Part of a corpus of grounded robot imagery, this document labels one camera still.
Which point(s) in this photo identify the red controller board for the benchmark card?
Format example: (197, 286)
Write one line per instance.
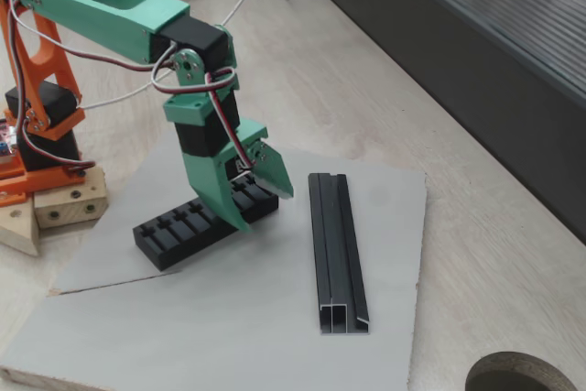
(3, 134)

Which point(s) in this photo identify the grey board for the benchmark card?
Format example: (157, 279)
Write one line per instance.
(229, 318)

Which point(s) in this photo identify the black slotted holder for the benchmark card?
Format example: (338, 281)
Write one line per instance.
(183, 244)

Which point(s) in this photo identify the light wooden block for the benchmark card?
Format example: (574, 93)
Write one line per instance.
(68, 208)

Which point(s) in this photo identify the black aluminium profile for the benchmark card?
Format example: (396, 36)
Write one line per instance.
(336, 249)

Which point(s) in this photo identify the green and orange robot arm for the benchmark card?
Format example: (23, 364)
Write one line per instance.
(114, 11)

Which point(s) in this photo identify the beige wooden block with hole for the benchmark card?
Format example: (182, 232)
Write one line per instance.
(18, 231)

